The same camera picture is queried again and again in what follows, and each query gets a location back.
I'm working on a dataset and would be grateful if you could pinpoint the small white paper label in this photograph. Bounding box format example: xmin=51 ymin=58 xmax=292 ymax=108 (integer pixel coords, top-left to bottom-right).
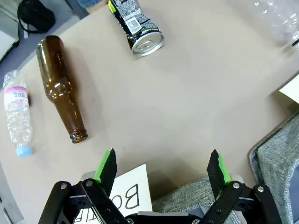
xmin=279 ymin=74 xmax=299 ymax=104

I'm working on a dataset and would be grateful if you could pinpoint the person in denim shirt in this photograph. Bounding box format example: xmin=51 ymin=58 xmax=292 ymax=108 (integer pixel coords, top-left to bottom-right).
xmin=76 ymin=0 xmax=103 ymax=7

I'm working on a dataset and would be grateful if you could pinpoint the crushed black Pepsi can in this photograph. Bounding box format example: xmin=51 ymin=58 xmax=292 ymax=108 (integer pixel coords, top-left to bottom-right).
xmin=107 ymin=0 xmax=164 ymax=57

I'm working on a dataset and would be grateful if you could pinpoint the grey fabric basket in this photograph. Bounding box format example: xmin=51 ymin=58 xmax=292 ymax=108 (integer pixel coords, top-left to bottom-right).
xmin=151 ymin=174 xmax=241 ymax=224
xmin=249 ymin=114 xmax=299 ymax=224

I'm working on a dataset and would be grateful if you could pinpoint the large clear plastic bottle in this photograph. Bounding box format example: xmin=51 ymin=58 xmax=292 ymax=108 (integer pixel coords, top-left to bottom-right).
xmin=247 ymin=0 xmax=299 ymax=51

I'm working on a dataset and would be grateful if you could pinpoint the black backpack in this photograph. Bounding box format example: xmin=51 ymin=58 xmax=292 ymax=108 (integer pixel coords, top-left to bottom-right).
xmin=17 ymin=0 xmax=56 ymax=33

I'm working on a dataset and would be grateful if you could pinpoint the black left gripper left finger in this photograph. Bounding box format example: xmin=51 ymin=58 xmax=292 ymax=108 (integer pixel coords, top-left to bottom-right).
xmin=38 ymin=147 xmax=128 ymax=224

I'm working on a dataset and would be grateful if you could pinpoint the white cabinet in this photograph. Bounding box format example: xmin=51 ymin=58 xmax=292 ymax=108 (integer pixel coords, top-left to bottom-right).
xmin=0 ymin=23 xmax=21 ymax=63

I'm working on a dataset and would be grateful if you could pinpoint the brown glass bottle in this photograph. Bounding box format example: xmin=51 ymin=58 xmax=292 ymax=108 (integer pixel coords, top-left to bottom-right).
xmin=36 ymin=35 xmax=90 ymax=144

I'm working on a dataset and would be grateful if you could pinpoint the small plastic bottle pink label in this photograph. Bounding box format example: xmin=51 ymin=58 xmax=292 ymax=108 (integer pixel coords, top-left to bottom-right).
xmin=2 ymin=69 xmax=33 ymax=157

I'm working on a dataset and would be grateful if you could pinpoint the small BOTTLE paper label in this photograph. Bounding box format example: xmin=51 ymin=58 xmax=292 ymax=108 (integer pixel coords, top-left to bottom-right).
xmin=73 ymin=163 xmax=154 ymax=224

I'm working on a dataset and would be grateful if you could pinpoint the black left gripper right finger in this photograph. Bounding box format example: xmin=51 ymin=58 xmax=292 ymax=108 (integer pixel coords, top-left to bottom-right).
xmin=198 ymin=149 xmax=283 ymax=224

